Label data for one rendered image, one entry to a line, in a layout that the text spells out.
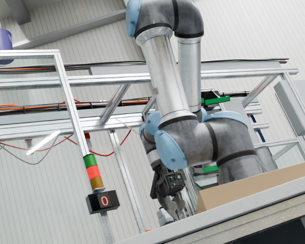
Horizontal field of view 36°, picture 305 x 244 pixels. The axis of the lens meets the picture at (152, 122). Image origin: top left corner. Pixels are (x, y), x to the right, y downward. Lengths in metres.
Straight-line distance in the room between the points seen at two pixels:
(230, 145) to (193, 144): 0.10
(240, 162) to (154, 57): 0.39
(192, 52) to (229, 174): 0.43
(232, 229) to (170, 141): 0.35
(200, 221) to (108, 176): 5.47
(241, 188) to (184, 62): 0.54
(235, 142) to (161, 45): 0.35
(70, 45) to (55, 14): 0.66
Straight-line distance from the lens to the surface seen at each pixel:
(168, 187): 1.60
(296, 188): 1.05
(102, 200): 1.92
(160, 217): 1.88
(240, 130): 1.34
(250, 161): 1.30
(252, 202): 1.02
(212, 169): 1.99
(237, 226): 1.04
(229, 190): 1.16
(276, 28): 7.51
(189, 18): 1.47
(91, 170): 1.96
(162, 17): 1.42
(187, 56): 1.53
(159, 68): 1.36
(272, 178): 1.18
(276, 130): 6.70
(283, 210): 1.06
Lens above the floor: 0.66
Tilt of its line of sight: 24 degrees up
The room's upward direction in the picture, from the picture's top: 20 degrees counter-clockwise
